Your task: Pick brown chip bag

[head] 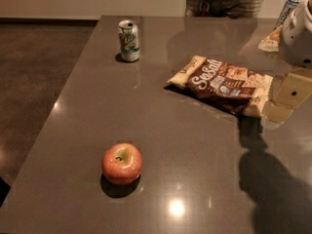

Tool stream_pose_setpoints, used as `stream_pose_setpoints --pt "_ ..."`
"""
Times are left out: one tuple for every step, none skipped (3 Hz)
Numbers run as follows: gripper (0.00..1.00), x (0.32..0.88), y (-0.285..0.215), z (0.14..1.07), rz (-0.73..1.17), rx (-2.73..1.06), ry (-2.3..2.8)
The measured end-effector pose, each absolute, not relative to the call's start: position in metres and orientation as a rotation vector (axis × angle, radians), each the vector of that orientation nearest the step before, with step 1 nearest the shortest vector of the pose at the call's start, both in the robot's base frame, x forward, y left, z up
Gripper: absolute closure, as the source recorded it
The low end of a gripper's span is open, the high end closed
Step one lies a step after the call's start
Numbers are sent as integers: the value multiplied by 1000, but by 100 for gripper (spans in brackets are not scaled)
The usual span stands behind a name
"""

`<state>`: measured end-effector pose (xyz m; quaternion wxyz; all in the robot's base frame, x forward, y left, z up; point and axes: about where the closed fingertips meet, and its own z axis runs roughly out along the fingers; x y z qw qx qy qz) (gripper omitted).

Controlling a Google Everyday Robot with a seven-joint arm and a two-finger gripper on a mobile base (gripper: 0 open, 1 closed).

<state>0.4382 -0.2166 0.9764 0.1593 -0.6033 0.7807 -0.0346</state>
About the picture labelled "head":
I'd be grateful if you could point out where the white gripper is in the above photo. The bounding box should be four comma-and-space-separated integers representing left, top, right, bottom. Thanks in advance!
267, 0, 312, 123

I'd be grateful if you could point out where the brown sea salt chip bag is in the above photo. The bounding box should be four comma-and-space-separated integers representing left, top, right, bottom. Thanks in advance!
168, 56, 273, 118

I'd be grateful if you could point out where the small snack packet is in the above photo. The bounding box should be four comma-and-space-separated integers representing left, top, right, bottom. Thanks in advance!
258, 26, 282, 52

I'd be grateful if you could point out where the blue white slim can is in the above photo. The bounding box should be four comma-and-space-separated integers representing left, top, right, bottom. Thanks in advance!
275, 0, 300, 27

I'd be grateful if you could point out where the green white soda can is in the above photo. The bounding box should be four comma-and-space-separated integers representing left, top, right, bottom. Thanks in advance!
118, 19, 140, 62

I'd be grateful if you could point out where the red apple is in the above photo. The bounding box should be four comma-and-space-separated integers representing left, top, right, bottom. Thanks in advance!
101, 143, 142, 185

